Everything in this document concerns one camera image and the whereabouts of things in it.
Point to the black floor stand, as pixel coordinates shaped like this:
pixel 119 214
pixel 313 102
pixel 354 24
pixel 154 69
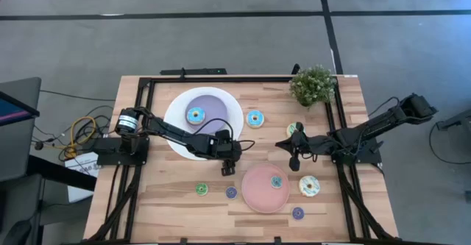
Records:
pixel 456 120

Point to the small green sprinkled donut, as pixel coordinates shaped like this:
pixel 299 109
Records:
pixel 198 191

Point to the black power strip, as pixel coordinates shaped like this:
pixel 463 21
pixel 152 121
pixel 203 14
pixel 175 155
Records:
pixel 195 71

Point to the green potted plant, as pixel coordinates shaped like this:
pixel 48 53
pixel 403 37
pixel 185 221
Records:
pixel 312 87

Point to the pink round plate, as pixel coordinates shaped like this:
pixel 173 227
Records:
pixel 257 197

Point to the large white blue-drizzle donut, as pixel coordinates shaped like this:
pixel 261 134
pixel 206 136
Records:
pixel 303 190

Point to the black clamp bracket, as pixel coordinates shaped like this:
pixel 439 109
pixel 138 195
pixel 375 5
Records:
pixel 295 69

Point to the purple round plate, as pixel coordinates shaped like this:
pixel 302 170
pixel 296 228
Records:
pixel 215 107

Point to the monitor screen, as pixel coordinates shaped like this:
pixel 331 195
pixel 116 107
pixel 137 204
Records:
pixel 11 110

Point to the white round plate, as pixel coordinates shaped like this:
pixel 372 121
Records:
pixel 173 109

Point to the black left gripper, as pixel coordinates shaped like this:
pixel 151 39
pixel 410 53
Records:
pixel 228 147

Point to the small teal iced donut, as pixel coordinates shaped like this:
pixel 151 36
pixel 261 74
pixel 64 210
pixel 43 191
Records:
pixel 273 184

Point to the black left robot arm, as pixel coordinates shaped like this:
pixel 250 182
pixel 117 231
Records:
pixel 173 132

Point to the large blue iced donut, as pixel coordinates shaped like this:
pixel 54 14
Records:
pixel 189 114
pixel 250 121

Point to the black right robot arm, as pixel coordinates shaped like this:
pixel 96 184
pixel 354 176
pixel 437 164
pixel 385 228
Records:
pixel 382 121

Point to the small purple sprinkled donut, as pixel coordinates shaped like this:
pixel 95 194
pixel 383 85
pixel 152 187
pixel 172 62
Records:
pixel 294 216
pixel 228 195

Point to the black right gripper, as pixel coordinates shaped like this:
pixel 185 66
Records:
pixel 312 145

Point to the white cardboard box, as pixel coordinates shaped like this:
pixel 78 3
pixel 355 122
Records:
pixel 82 186

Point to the cream donut green drizzle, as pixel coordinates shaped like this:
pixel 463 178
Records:
pixel 290 128

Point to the black aluminium table frame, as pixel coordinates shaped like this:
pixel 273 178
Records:
pixel 239 79

